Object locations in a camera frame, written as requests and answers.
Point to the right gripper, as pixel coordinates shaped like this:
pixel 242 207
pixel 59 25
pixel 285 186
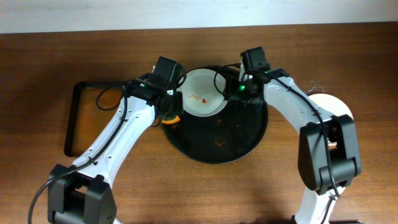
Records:
pixel 237 98

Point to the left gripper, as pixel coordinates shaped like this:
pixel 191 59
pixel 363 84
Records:
pixel 171 106

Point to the grey-white plate with sauce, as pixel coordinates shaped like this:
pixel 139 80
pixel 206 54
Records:
pixel 200 97

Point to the white plate with sauce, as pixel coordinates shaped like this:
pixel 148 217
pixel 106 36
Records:
pixel 331 104

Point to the orange green scrub sponge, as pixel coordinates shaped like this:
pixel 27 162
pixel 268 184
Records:
pixel 170 120

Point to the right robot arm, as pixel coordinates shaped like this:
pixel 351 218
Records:
pixel 328 152

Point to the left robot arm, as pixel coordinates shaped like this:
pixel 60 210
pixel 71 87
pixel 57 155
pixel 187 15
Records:
pixel 82 193

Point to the round black serving tray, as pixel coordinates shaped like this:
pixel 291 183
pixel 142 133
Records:
pixel 224 137

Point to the black rectangular water tray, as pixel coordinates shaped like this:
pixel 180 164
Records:
pixel 86 121

